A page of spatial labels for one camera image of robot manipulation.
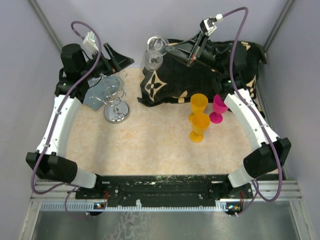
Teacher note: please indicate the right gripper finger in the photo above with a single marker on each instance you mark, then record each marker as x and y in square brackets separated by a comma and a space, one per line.
[189, 46]
[186, 57]

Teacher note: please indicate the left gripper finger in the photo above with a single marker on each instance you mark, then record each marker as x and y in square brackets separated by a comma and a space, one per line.
[111, 52]
[119, 63]

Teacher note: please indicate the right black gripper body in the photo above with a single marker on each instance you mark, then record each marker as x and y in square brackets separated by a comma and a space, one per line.
[209, 57]

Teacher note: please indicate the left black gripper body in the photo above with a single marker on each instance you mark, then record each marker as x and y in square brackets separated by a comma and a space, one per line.
[103, 66]

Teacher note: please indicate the clear wine glass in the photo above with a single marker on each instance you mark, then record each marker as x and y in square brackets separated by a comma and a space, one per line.
[155, 51]

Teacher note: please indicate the yellow plastic wine glass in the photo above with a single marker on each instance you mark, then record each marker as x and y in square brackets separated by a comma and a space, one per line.
[199, 124]
[198, 104]

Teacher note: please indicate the magenta plastic wine glass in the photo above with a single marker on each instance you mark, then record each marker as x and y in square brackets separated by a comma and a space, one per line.
[219, 108]

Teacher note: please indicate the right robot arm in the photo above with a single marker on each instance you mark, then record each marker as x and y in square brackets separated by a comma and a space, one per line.
[269, 150]

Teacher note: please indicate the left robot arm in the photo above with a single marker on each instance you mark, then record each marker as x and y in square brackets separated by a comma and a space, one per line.
[48, 161]

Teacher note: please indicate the grey blue folded jeans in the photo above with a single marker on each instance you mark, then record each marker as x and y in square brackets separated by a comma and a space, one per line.
[100, 91]

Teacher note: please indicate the black floral plush pillow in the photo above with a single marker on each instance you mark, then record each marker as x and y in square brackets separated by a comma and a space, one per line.
[175, 83]

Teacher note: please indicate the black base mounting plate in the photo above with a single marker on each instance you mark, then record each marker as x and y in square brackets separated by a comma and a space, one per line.
[164, 190]

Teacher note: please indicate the chrome wire wine glass rack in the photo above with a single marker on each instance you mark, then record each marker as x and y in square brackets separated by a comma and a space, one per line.
[116, 110]

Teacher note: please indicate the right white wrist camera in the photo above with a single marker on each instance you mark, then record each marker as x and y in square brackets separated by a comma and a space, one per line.
[208, 25]

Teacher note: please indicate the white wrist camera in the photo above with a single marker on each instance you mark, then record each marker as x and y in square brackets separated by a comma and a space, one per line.
[90, 43]
[208, 25]

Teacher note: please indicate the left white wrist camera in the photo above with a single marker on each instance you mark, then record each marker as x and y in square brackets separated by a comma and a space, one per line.
[90, 43]

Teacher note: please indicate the aluminium front rail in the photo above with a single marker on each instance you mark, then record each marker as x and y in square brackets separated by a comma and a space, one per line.
[63, 198]

